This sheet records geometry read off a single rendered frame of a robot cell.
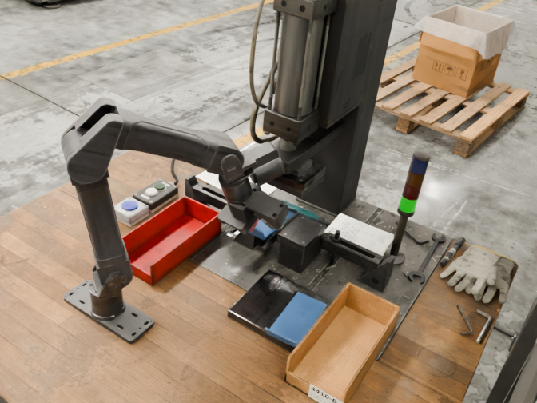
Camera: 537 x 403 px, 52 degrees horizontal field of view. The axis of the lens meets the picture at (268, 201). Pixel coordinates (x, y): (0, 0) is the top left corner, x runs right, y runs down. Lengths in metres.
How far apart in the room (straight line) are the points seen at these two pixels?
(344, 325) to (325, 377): 0.14
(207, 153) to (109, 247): 0.25
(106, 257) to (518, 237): 2.60
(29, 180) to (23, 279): 2.05
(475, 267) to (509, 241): 1.84
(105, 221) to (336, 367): 0.52
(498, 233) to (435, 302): 1.99
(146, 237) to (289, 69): 0.55
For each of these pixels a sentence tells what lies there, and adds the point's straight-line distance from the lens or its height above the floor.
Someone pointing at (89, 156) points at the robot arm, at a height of 1.30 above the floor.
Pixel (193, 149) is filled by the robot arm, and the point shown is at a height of 1.28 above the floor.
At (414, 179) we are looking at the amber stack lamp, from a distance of 1.25.
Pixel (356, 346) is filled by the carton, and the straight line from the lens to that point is 1.16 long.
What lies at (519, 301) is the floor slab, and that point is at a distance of 2.88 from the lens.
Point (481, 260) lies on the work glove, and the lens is 1.45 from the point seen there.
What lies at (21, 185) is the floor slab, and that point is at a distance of 3.31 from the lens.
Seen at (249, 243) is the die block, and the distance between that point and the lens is 1.33.
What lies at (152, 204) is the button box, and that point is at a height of 0.93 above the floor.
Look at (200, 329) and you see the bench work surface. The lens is 1.16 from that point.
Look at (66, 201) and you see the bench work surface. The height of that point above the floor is 0.90.
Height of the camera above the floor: 1.77
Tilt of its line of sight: 35 degrees down
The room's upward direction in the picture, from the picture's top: 6 degrees clockwise
